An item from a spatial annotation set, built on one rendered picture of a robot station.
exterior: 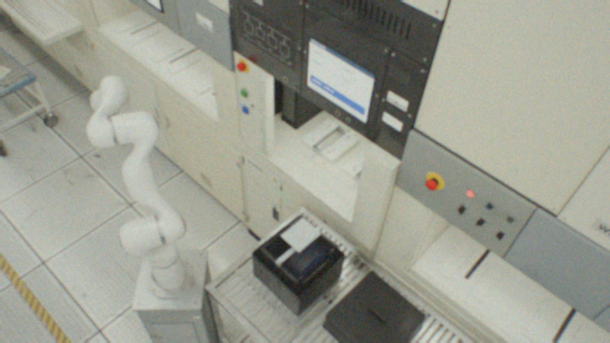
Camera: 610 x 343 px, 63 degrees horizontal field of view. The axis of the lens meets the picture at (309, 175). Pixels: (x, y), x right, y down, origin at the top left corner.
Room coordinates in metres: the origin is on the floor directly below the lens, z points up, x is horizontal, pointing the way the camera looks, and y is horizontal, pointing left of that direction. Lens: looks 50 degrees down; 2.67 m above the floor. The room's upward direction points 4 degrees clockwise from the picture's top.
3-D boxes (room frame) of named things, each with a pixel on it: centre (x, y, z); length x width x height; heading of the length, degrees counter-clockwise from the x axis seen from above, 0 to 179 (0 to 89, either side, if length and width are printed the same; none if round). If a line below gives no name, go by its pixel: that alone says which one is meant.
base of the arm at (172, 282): (0.97, 0.55, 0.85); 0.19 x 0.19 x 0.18
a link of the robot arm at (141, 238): (0.96, 0.58, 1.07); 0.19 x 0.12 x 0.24; 115
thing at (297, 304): (1.03, 0.02, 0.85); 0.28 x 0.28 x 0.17; 49
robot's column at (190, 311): (0.97, 0.55, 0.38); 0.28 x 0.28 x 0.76; 5
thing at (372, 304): (0.83, -0.30, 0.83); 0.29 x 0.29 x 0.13; 49
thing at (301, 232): (1.03, 0.02, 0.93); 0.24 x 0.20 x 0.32; 139
